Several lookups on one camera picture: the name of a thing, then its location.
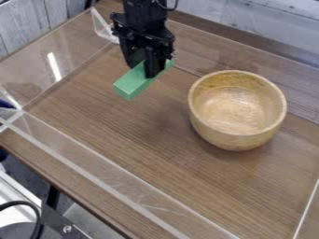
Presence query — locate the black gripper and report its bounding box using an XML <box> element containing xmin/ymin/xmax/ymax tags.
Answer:
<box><xmin>109</xmin><ymin>0</ymin><xmax>177</xmax><ymax>78</ymax></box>

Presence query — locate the green rectangular block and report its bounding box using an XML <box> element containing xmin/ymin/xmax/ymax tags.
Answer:
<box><xmin>113</xmin><ymin>60</ymin><xmax>174</xmax><ymax>101</ymax></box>

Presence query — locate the light wooden bowl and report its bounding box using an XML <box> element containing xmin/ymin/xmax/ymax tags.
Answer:
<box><xmin>186</xmin><ymin>70</ymin><xmax>288</xmax><ymax>151</ymax></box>

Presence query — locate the black table leg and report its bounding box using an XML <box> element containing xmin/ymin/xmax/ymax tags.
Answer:
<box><xmin>46</xmin><ymin>186</ymin><xmax>59</xmax><ymax>209</ymax></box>

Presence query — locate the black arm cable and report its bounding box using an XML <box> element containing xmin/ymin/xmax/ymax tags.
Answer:
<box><xmin>153</xmin><ymin>0</ymin><xmax>180</xmax><ymax>11</ymax></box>

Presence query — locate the clear acrylic tray wall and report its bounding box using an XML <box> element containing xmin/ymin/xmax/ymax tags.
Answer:
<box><xmin>0</xmin><ymin>0</ymin><xmax>319</xmax><ymax>239</ymax></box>

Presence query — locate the grey metal base plate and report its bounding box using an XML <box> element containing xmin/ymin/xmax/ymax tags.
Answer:
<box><xmin>41</xmin><ymin>204</ymin><xmax>123</xmax><ymax>239</ymax></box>

